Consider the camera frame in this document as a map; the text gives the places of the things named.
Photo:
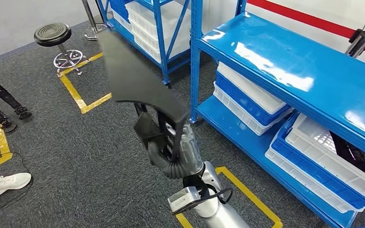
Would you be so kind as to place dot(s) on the black ribbed plastic piece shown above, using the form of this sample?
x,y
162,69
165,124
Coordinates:
x,y
352,157

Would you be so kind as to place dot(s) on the chrome pole stand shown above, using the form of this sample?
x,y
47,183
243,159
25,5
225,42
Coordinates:
x,y
91,33

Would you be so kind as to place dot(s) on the black plastic plate part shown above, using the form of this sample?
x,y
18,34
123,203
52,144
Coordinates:
x,y
132,75

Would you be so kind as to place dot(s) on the blue metal shelf rack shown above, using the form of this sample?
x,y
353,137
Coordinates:
x,y
343,94
161,47

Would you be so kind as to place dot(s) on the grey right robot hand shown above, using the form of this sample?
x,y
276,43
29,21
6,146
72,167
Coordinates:
x,y
190,151

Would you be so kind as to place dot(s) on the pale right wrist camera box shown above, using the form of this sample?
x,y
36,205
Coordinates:
x,y
182,199

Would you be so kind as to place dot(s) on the black chrome stanchion post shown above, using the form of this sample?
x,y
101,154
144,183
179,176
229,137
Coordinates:
x,y
360,44

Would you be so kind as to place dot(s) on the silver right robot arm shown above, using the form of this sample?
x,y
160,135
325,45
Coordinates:
x,y
220,217

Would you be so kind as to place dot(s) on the black idle humanoid robot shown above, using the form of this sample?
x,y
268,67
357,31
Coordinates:
x,y
4,94

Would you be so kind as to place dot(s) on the red barrier belt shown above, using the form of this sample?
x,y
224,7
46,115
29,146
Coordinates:
x,y
295,17

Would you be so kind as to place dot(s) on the person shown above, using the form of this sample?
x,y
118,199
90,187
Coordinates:
x,y
9,182

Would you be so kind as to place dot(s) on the white car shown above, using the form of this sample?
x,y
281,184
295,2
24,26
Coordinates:
x,y
327,12

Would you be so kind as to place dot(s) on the black round seat stool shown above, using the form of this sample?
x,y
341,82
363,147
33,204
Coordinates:
x,y
52,34

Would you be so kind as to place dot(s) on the blue plastic crate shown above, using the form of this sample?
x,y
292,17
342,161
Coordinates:
x,y
280,141
248,105
119,9

